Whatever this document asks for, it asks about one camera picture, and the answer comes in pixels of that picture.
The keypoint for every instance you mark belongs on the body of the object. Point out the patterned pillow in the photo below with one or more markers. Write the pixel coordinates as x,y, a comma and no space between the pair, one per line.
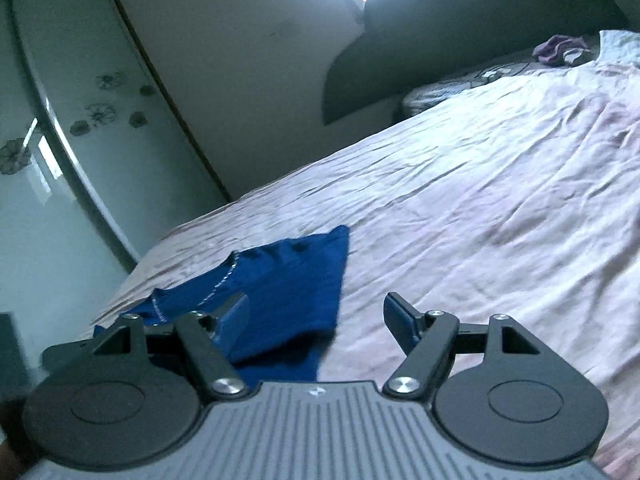
426,96

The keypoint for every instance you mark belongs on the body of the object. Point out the pink bed sheet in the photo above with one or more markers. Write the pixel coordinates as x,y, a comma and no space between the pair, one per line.
519,197

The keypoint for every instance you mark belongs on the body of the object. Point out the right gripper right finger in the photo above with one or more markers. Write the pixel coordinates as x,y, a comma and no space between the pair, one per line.
494,389

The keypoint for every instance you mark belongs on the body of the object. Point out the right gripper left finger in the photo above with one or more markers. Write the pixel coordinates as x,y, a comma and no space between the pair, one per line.
134,393

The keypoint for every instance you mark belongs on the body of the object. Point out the purple cloth on bed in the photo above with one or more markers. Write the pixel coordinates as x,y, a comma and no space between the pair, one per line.
562,50

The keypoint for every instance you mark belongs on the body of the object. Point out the dark headboard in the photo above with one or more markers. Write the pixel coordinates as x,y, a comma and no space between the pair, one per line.
406,43

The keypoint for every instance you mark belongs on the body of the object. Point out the glass wardrobe sliding door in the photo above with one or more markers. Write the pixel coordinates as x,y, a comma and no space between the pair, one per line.
95,166

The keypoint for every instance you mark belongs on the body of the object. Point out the blue knit sweater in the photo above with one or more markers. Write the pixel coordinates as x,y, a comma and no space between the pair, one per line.
293,287

